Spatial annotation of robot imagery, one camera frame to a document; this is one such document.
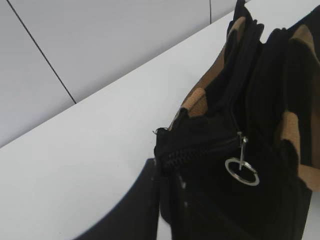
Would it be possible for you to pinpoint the silver zipper pull ring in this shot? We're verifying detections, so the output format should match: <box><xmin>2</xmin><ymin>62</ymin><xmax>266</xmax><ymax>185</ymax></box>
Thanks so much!
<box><xmin>224</xmin><ymin>131</ymin><xmax>260</xmax><ymax>187</ymax></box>

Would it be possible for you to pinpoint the black tote bag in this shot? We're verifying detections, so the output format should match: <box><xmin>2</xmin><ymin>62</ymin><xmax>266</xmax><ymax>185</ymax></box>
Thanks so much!
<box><xmin>154</xmin><ymin>0</ymin><xmax>320</xmax><ymax>240</ymax></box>

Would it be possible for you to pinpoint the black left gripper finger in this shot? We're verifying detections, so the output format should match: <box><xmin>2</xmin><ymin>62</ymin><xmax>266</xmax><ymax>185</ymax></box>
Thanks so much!
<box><xmin>77</xmin><ymin>158</ymin><xmax>160</xmax><ymax>240</ymax></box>

